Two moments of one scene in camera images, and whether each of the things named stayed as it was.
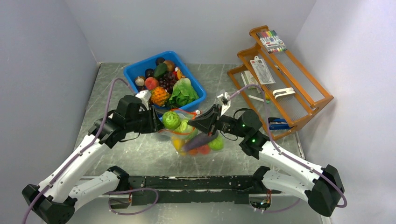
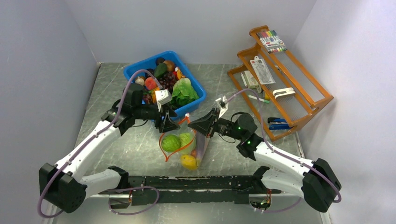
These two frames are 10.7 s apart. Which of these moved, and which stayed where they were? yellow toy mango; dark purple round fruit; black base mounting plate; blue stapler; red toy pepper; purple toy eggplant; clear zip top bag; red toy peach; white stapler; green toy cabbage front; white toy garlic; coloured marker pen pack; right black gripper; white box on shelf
Moved: yellow toy mango; red toy peach; purple toy eggplant; green toy cabbage front; clear zip top bag
Stayed: white box on shelf; black base mounting plate; white toy garlic; dark purple round fruit; red toy pepper; right black gripper; blue stapler; white stapler; coloured marker pen pack
